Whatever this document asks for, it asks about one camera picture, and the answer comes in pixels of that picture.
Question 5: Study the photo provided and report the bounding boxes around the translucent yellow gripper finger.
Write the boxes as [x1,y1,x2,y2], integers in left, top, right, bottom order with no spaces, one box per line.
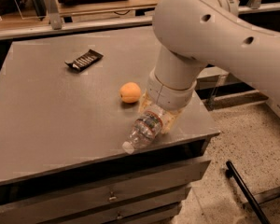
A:
[161,109,183,134]
[138,92,152,113]

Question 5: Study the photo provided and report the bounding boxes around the clear plastic water bottle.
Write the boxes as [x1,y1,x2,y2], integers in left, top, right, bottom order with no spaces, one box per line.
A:
[122,105,169,154]

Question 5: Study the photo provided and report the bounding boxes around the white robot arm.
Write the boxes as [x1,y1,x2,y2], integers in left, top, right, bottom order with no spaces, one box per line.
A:
[147,0,280,113]

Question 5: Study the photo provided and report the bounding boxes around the black rxbar chocolate wrapper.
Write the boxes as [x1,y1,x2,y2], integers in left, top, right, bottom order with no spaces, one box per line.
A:
[64,49,103,72]

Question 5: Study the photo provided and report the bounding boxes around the orange apricot fruit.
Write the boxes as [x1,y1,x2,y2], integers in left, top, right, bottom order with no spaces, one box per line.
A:
[119,82,142,104]

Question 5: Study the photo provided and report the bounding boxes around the black metal bar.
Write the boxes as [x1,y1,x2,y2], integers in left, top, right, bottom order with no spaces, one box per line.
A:
[225,161,271,224]

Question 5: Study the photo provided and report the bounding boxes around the grey drawer cabinet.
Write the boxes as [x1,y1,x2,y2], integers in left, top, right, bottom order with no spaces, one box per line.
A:
[0,27,218,224]

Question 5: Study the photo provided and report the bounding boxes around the upper drawer metal knob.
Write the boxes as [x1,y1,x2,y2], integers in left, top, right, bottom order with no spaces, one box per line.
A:
[108,191,118,203]

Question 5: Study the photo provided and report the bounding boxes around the wooden counter with metal rail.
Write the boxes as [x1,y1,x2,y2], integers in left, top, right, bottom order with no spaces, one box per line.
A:
[0,0,280,42]

